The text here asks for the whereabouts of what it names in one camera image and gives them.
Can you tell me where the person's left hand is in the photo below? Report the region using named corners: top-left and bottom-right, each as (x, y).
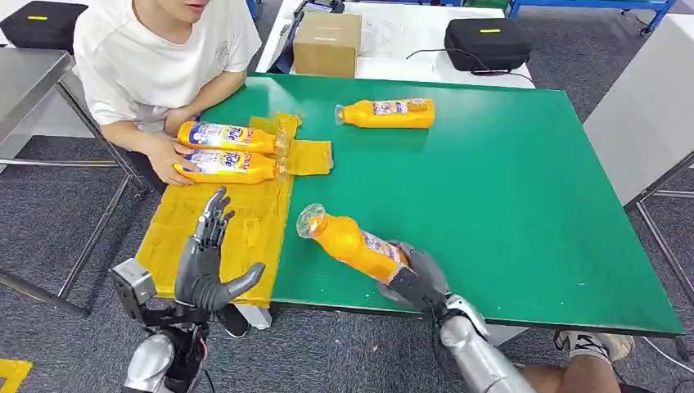
top-left (164, 107), bottom-right (203, 137)

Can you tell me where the person's right hand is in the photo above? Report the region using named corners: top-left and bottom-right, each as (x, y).
top-left (145, 133), bottom-right (199, 187)

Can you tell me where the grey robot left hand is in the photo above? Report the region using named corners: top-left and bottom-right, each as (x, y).
top-left (174, 187), bottom-right (267, 313)

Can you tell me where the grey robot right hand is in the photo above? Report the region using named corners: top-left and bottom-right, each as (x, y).
top-left (376, 241), bottom-right (452, 319)

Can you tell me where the orange drink bottle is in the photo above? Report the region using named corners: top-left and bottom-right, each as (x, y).
top-left (334, 97), bottom-right (436, 130)
top-left (177, 120), bottom-right (291, 156)
top-left (173, 149), bottom-right (287, 186)
top-left (295, 203), bottom-right (413, 286)

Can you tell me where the black shoe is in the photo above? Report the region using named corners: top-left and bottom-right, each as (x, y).
top-left (216, 303), bottom-right (251, 340)

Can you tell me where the person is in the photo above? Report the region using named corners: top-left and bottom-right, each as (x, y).
top-left (71, 0), bottom-right (263, 187)
top-left (520, 331), bottom-right (637, 393)

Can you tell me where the white table leg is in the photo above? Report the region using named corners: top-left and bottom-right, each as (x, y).
top-left (234, 302), bottom-right (273, 331)

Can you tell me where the yellow plastic sheet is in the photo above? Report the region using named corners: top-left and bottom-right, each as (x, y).
top-left (135, 112), bottom-right (334, 309)

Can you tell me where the green table mat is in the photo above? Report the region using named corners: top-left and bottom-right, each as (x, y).
top-left (201, 73), bottom-right (685, 338)

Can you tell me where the steel table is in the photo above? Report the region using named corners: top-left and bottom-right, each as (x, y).
top-left (0, 47), bottom-right (148, 318)

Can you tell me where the black zipped case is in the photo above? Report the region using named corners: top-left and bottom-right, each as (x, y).
top-left (0, 1), bottom-right (89, 50)
top-left (443, 17), bottom-right (534, 73)

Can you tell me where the brown cardboard box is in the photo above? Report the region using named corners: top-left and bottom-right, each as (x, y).
top-left (292, 11), bottom-right (363, 79)

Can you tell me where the white table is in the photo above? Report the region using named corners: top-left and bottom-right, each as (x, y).
top-left (255, 0), bottom-right (537, 89)

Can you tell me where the grey table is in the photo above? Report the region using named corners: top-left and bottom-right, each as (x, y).
top-left (583, 13), bottom-right (694, 308)

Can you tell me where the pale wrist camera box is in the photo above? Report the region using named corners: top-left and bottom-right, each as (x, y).
top-left (110, 258), bottom-right (158, 321)

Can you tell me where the black cable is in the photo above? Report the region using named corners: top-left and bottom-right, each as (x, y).
top-left (405, 47), bottom-right (538, 85)

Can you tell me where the white cable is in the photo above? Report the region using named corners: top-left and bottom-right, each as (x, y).
top-left (642, 336), bottom-right (694, 377)

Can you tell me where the blue metal frame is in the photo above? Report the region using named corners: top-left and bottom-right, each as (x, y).
top-left (507, 0), bottom-right (678, 21)

